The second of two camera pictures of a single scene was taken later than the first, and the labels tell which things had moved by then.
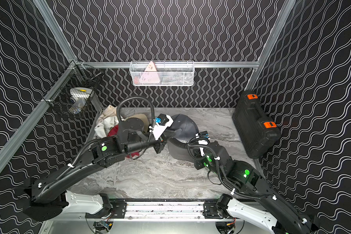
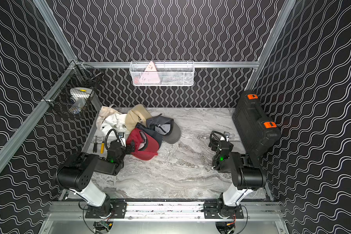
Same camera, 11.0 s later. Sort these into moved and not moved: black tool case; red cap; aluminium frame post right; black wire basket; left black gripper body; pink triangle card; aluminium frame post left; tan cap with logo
Moved: left black gripper body; tan cap with logo; red cap
Not moved: black wire basket; aluminium frame post left; aluminium frame post right; pink triangle card; black tool case
